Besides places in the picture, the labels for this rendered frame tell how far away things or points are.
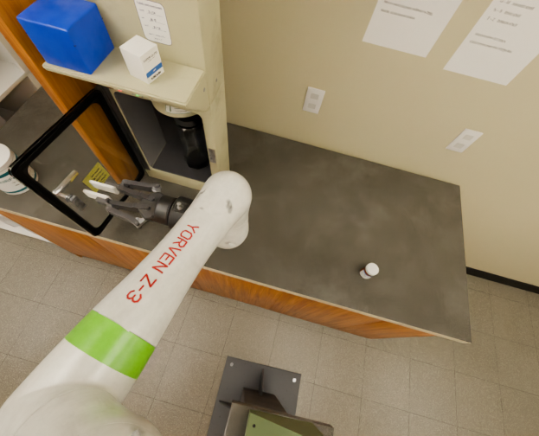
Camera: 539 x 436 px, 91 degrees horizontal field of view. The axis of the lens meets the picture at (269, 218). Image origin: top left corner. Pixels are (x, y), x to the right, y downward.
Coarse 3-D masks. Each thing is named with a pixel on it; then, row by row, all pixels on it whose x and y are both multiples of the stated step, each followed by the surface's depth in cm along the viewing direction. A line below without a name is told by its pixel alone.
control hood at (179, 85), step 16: (48, 64) 56; (112, 64) 58; (176, 64) 60; (96, 80) 56; (112, 80) 56; (128, 80) 56; (160, 80) 57; (176, 80) 58; (192, 80) 58; (144, 96) 56; (160, 96) 55; (176, 96) 56; (192, 96) 57; (208, 96) 66
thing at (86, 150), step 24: (96, 120) 75; (72, 144) 70; (96, 144) 78; (120, 144) 87; (48, 168) 67; (72, 168) 73; (96, 168) 81; (120, 168) 92; (72, 192) 76; (96, 192) 85; (96, 216) 90
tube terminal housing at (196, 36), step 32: (96, 0) 53; (128, 0) 51; (160, 0) 50; (192, 0) 48; (128, 32) 57; (192, 32) 53; (192, 64) 60; (224, 96) 78; (224, 128) 88; (224, 160) 99
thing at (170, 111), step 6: (156, 102) 78; (156, 108) 79; (162, 108) 78; (168, 108) 77; (174, 108) 77; (168, 114) 78; (174, 114) 78; (180, 114) 78; (186, 114) 78; (192, 114) 79
